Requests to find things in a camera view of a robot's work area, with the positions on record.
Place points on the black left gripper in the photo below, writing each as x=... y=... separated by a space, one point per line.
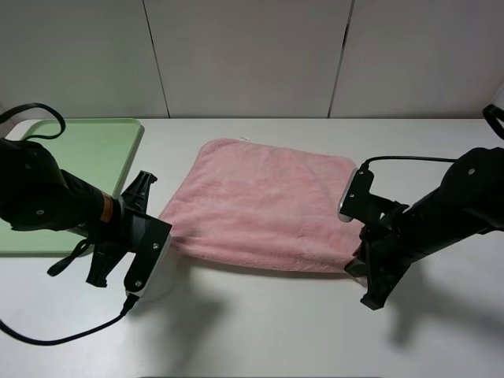
x=47 y=209

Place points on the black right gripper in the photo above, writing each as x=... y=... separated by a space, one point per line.
x=468 y=201

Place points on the pink terry towel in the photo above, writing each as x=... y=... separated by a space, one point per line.
x=264 y=207

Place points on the light green plastic tray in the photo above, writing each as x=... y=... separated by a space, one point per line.
x=99 y=152

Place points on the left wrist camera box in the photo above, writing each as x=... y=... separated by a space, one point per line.
x=154 y=242

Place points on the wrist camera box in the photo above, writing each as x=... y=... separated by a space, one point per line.
x=154 y=242
x=358 y=203

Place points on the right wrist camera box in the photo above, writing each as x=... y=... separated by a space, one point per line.
x=358 y=203

